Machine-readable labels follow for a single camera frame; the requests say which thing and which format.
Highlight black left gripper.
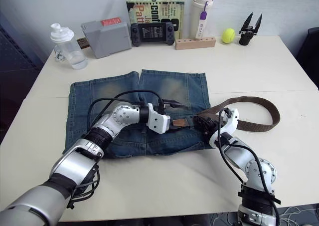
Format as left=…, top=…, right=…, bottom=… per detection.
left=158, top=99, right=194, bottom=132

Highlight dark chair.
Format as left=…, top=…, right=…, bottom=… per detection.
left=296, top=26, right=319, bottom=90

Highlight dark handheld game console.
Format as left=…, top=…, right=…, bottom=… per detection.
left=130, top=21, right=175, bottom=47

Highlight small brown object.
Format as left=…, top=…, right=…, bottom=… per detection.
left=76, top=37, right=90, bottom=49

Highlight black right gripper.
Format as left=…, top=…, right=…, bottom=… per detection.
left=193, top=114, right=219, bottom=138

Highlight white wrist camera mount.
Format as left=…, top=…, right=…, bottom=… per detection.
left=208, top=107, right=240, bottom=149
left=145, top=103, right=171, bottom=135

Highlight clear plastic shaker bottle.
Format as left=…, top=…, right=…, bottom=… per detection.
left=50, top=22, right=89, bottom=70

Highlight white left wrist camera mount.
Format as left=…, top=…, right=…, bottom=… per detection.
left=145, top=103, right=171, bottom=135

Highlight white floor cables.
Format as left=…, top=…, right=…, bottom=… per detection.
left=209, top=205, right=319, bottom=226

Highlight spiral-bound book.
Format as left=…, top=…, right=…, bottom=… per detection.
left=126, top=0, right=185, bottom=40

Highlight yellow tennis ball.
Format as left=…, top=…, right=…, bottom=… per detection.
left=222, top=28, right=236, bottom=44

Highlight grey box with red label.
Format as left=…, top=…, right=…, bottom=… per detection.
left=81, top=17, right=132, bottom=59

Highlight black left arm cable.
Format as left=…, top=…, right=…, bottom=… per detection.
left=88, top=90, right=167, bottom=118

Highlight white tumbler with purple lid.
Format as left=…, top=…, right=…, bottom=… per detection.
left=190, top=0, right=215, bottom=40

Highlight blue denim shorts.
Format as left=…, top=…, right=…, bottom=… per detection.
left=62, top=69, right=211, bottom=160

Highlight spare black gripper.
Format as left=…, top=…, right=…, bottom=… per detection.
left=238, top=10, right=263, bottom=46

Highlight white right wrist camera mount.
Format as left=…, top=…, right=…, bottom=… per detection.
left=208, top=107, right=240, bottom=149

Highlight brown braided belt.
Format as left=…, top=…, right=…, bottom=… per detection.
left=172, top=96, right=281, bottom=134

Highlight wooden block with holes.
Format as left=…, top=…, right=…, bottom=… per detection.
left=175, top=36, right=216, bottom=51

